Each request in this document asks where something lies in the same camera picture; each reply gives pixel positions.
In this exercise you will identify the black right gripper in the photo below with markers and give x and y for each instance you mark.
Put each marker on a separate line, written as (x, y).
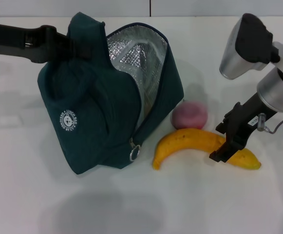
(246, 119)

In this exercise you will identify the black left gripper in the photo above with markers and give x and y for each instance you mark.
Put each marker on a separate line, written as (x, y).
(14, 41)

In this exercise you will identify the yellow banana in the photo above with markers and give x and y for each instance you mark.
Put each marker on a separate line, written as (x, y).
(185, 141)

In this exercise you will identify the pink peach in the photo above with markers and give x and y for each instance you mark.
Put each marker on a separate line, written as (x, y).
(190, 114)

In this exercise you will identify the dark teal lunch bag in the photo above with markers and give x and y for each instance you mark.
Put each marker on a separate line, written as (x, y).
(95, 109)

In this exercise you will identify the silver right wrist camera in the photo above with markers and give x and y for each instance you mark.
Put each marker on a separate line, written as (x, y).
(236, 56)

